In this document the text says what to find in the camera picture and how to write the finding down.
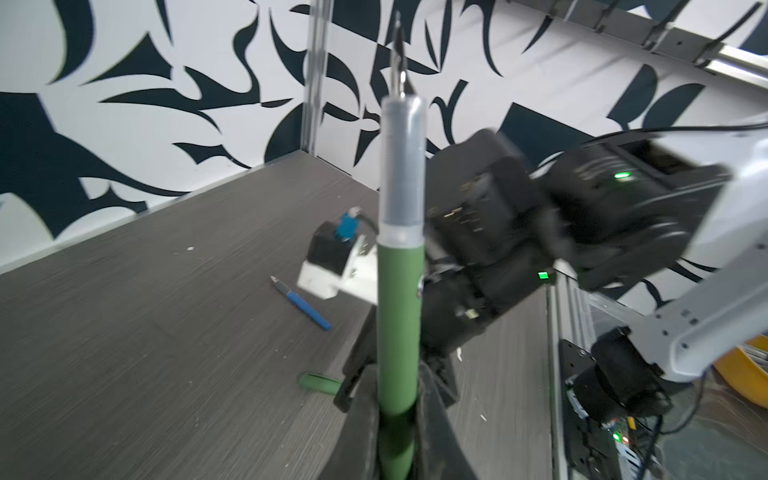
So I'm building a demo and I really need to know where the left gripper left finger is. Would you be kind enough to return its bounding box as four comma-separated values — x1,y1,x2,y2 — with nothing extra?
317,365,380,480

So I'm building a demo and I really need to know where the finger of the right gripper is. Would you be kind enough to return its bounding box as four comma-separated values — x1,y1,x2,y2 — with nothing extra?
423,354,459,408
334,306,377,413

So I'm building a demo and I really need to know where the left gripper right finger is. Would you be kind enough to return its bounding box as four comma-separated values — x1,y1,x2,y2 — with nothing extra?
413,362,477,480

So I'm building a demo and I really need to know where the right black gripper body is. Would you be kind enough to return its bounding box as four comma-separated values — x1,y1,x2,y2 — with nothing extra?
421,129,557,355

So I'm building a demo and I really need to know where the dark green pen cap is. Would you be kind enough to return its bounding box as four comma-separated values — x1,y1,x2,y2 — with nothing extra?
297,372,343,396

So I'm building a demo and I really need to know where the dark green pen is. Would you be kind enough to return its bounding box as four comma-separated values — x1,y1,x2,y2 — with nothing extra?
376,16,427,479

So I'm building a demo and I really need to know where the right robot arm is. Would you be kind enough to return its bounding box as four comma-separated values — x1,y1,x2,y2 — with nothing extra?
335,130,730,411

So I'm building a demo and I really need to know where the blue pen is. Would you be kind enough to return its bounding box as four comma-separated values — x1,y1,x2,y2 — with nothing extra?
270,276,332,331

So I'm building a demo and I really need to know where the yellow tray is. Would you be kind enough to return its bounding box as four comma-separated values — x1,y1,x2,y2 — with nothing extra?
714,334,767,408

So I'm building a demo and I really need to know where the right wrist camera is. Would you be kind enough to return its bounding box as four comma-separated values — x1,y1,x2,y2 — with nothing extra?
297,207,378,305

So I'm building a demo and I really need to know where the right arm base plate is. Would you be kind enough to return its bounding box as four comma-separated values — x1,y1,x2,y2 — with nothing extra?
558,339,622,479

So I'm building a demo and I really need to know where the wall hook rack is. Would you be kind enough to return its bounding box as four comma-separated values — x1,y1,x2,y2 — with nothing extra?
519,1,767,90

